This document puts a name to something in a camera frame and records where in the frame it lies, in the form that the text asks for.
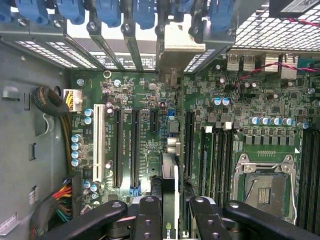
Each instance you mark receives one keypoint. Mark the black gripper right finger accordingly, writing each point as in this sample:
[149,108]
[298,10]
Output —
[207,220]

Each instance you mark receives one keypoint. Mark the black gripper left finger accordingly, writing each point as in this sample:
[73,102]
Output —
[150,220]

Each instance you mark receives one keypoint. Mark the CPU socket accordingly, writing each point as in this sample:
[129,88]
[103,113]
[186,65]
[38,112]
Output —
[267,192]

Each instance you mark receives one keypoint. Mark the green motherboard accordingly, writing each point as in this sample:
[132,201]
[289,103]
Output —
[147,150]

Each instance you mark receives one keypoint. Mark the thin metal locking lever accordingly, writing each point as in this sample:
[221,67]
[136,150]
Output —
[295,200]

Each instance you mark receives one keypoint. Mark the white expansion slot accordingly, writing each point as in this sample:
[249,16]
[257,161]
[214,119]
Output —
[99,142]

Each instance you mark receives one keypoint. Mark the short black expansion slot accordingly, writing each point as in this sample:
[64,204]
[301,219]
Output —
[153,121]

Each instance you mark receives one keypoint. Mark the white power connector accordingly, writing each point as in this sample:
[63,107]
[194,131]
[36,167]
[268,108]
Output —
[73,101]

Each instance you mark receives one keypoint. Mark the grey power supply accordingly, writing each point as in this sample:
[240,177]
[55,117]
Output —
[22,150]

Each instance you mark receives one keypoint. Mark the grey PC case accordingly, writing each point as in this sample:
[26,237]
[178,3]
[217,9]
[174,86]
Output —
[25,75]

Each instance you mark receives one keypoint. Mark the blue card retention clip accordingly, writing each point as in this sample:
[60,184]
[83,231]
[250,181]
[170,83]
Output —
[31,11]
[145,13]
[183,10]
[222,16]
[71,11]
[108,12]

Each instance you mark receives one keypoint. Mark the black case fan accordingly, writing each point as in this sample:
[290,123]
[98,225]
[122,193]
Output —
[295,7]

